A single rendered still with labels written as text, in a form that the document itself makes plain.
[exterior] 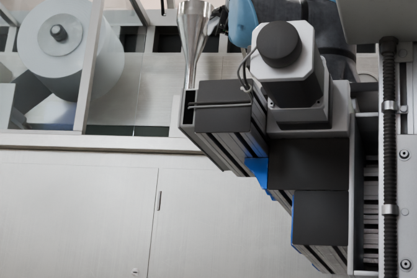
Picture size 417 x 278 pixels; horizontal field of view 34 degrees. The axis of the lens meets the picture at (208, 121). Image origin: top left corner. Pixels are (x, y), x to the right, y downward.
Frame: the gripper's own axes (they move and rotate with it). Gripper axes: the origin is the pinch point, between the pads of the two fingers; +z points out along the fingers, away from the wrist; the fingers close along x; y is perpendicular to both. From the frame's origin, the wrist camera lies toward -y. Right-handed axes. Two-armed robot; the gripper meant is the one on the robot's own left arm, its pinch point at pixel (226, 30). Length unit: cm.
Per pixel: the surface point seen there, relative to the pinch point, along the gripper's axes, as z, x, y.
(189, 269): 4, 5, 70
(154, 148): 5.7, -12.0, 39.3
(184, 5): 38.9, -13.9, -25.6
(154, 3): 372, -41, -202
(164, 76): 70, -15, -10
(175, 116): 40.6, -7.3, 16.0
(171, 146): 4.2, -7.4, 38.0
